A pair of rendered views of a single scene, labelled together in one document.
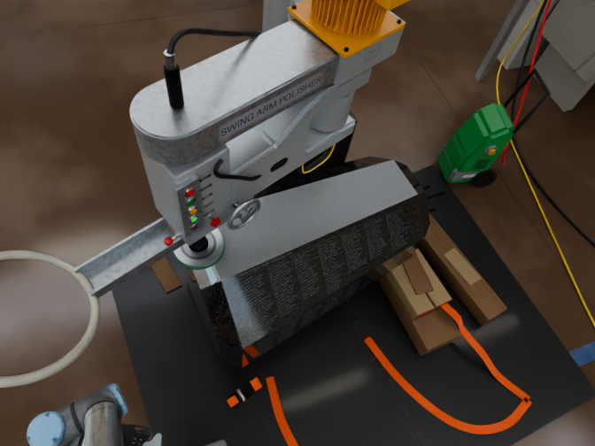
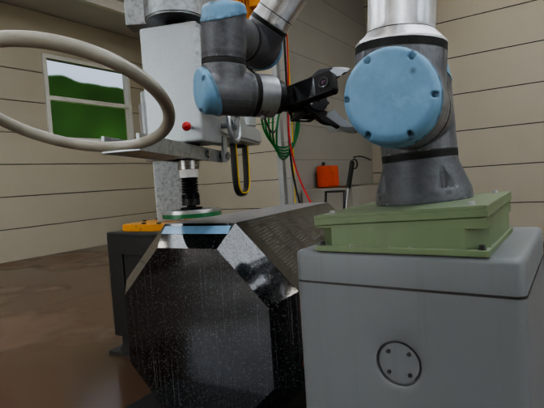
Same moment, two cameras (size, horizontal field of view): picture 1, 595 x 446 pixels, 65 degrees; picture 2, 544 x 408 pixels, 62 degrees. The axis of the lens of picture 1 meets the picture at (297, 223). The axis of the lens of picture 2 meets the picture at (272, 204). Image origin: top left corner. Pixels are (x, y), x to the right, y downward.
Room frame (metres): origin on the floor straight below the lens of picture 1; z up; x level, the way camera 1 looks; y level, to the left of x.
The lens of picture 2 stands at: (-0.80, 0.84, 0.99)
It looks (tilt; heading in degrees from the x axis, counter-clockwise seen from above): 3 degrees down; 335
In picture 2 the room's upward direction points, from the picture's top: 4 degrees counter-clockwise
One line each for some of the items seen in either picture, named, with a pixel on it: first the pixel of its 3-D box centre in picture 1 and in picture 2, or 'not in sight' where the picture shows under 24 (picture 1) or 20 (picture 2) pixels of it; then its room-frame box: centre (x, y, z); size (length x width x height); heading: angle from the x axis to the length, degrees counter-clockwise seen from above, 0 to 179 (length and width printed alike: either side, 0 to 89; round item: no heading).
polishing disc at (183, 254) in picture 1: (198, 244); (191, 210); (0.89, 0.39, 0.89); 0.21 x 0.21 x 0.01
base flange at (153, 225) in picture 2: not in sight; (176, 222); (2.02, 0.19, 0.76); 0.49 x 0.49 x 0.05; 35
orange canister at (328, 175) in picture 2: not in sight; (329, 176); (3.88, -2.13, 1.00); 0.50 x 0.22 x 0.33; 121
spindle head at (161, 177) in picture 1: (208, 172); (191, 95); (0.96, 0.34, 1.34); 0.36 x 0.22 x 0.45; 141
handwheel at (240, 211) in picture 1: (238, 207); (226, 125); (0.91, 0.22, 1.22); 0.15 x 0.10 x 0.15; 141
